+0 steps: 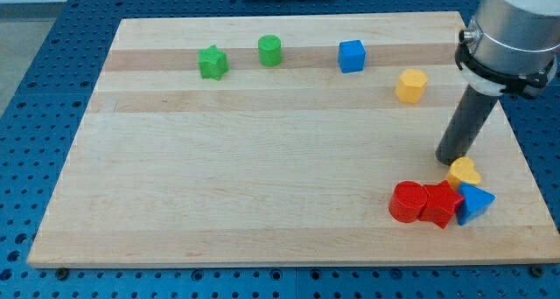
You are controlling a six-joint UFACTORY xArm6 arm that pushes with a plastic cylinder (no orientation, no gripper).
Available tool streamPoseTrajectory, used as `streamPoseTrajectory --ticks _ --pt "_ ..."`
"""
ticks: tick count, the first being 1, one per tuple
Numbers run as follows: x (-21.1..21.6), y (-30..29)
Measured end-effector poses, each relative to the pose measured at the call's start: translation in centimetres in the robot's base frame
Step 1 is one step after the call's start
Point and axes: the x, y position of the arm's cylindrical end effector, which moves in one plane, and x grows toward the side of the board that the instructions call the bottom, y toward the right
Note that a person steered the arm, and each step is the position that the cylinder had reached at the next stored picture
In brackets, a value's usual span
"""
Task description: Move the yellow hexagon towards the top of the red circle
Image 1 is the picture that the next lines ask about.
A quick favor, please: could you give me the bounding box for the red star block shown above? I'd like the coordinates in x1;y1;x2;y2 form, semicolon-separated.
419;180;464;229

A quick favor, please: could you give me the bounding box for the red cylinder block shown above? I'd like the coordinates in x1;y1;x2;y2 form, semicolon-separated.
388;181;428;223

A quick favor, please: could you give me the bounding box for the yellow hexagon block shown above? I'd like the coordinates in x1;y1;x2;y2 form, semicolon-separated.
395;69;429;104

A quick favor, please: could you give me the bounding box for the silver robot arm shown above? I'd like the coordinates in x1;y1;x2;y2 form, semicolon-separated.
455;0;559;99

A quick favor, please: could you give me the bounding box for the wooden board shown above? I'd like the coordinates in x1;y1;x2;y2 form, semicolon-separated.
27;12;559;268

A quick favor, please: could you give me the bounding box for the green cylinder block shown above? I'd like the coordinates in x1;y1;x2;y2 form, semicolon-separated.
257;35;282;67

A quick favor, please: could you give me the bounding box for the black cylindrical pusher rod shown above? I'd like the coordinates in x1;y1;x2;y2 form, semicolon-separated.
435;86;498;165

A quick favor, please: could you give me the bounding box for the green star block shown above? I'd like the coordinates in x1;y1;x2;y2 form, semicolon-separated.
198;45;229;80

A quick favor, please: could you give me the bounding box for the yellow heart block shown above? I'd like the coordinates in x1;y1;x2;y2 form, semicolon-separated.
445;156;481;190

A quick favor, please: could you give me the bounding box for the blue cube block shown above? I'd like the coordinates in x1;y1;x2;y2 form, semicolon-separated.
338;40;367;73

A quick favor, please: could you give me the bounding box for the blue triangle block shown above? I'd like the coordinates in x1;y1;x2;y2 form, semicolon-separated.
456;182;495;226

